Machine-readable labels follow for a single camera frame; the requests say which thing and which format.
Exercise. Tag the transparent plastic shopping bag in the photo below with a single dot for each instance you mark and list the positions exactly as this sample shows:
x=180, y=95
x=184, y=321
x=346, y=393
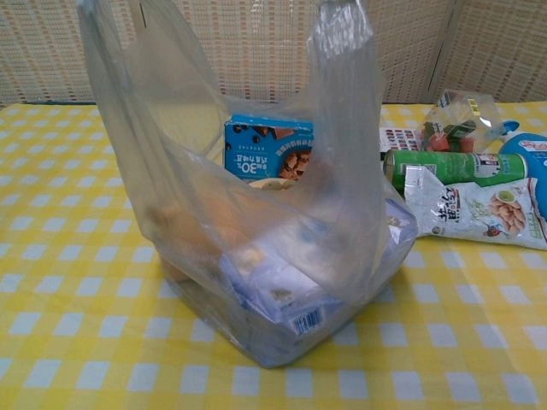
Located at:
x=192, y=192

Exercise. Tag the blue chocolate snack box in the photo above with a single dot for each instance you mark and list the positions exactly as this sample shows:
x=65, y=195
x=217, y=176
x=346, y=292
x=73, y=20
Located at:
x=256, y=149

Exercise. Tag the orange snack pack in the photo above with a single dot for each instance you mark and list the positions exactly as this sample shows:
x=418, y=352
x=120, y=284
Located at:
x=213, y=226

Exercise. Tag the pale purple carton box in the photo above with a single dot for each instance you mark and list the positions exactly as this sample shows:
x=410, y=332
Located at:
x=290, y=294

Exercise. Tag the flat box with colour swatches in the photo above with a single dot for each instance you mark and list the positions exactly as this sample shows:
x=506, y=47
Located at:
x=401, y=138

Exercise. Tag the woven folding screen panel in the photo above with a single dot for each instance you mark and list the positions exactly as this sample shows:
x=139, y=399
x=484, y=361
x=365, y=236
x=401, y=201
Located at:
x=38, y=47
x=239, y=42
x=500, y=47
x=406, y=47

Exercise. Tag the green cylindrical chips can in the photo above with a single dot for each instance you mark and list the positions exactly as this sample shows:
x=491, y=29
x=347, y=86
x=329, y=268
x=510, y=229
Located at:
x=453, y=164

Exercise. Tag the clear box of toy blocks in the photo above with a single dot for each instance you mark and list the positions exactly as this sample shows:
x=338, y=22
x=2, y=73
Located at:
x=461, y=128

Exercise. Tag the white snack pouch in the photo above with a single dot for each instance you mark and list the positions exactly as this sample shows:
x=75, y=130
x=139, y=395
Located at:
x=491, y=213

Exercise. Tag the yellow white checkered tablecloth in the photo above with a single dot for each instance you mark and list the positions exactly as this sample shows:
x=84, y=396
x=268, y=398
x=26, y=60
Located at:
x=64, y=299

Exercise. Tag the blue detergent pump bottle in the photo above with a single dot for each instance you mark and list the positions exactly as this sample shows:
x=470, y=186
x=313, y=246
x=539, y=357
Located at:
x=530, y=149

